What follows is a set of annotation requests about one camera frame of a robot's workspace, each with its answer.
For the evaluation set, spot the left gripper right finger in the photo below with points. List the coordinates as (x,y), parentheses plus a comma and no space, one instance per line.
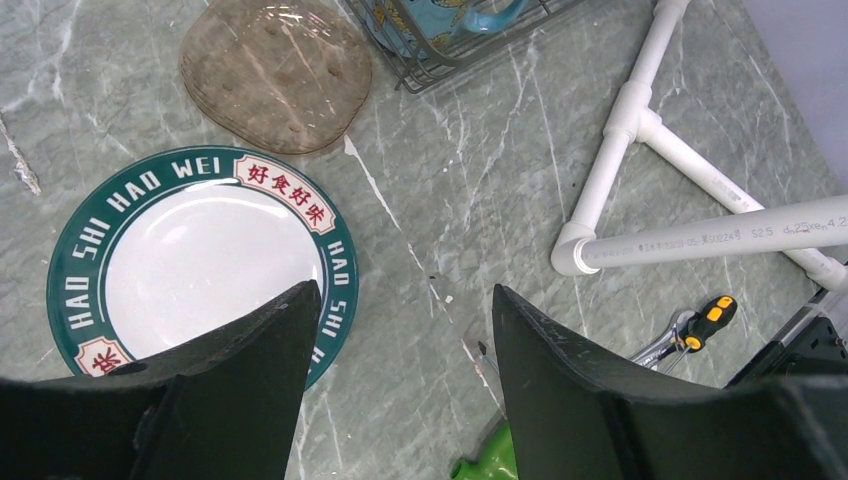
(579,411)

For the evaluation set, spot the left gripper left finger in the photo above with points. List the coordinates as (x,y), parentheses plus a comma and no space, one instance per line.
(223,405)

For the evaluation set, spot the blue butterfly mug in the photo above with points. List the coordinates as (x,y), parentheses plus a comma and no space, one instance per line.
(395,24)

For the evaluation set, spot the green pipe fitting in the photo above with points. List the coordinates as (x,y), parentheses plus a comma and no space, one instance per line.
(496,460)

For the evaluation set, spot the steel ratchet wrench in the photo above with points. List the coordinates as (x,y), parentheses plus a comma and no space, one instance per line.
(670,343)

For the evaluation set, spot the black yellow screwdriver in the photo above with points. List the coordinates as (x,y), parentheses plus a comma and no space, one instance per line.
(700,326)

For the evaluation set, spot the green rimmed white plate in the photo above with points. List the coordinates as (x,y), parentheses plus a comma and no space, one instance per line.
(184,241)

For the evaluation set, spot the brown glass plate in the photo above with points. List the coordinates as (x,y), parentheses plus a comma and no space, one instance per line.
(288,77)

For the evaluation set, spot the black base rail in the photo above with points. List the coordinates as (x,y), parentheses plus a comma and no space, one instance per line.
(812,342)

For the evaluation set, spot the white pvc pipe frame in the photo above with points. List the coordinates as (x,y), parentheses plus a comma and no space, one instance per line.
(757,122)

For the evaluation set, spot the black wire dish rack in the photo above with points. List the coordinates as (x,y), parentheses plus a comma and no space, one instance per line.
(426,42)

